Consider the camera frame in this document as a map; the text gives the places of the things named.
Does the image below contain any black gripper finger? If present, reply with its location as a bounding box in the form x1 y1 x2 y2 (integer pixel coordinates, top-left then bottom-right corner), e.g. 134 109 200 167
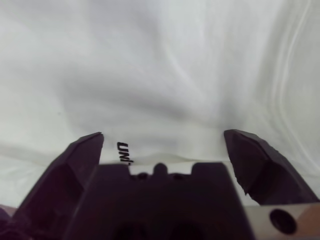
223 128 320 207
13 131 105 240

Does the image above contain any white t-shirt with black logo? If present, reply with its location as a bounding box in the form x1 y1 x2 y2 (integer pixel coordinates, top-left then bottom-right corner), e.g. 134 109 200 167
0 0 320 208

